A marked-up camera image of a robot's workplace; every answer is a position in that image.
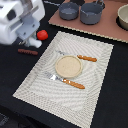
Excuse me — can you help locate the grey frying pan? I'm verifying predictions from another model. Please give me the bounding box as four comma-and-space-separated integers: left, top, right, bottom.
43, 0, 80, 21

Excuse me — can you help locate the brown toy sausage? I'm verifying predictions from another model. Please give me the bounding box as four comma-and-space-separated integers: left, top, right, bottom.
18, 49, 38, 56

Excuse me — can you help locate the beige round plate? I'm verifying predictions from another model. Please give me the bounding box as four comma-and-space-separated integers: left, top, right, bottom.
55, 55, 83, 78

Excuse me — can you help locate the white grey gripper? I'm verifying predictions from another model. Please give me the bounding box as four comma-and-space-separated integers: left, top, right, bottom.
16, 15, 42, 48

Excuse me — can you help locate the fork with orange handle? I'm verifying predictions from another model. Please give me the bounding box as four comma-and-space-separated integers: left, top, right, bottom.
43, 72, 85, 89

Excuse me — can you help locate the knife with orange handle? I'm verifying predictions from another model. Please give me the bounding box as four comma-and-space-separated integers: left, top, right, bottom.
55, 50, 97, 62

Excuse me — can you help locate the beige bowl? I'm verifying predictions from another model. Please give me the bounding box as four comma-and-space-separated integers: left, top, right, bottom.
118, 4, 128, 30

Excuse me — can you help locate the red toy tomato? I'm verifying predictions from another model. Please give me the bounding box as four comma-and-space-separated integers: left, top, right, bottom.
37, 30, 48, 40

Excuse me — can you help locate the grey saucepan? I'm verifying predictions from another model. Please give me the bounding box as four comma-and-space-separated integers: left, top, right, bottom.
80, 0, 105, 25

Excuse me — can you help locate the white woven placemat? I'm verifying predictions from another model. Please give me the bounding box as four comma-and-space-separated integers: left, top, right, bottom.
12, 30, 115, 128

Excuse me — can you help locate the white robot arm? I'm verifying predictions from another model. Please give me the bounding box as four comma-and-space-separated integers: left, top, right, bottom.
0, 0, 45, 48

